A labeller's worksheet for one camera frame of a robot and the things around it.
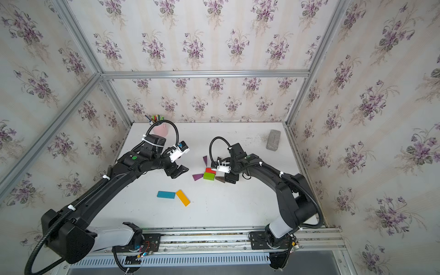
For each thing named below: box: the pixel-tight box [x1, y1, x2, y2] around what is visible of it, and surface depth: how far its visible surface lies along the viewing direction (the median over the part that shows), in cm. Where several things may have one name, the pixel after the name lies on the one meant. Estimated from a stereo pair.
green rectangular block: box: [203, 171, 215, 181], surface depth 95 cm
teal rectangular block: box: [156, 190, 176, 199], surface depth 90 cm
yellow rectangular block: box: [175, 189, 191, 207], surface depth 88 cm
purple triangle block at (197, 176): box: [192, 173, 204, 182], surface depth 94 cm
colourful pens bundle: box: [144, 113, 165, 126], surface depth 110 cm
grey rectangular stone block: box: [265, 129, 281, 152], surface depth 110 cm
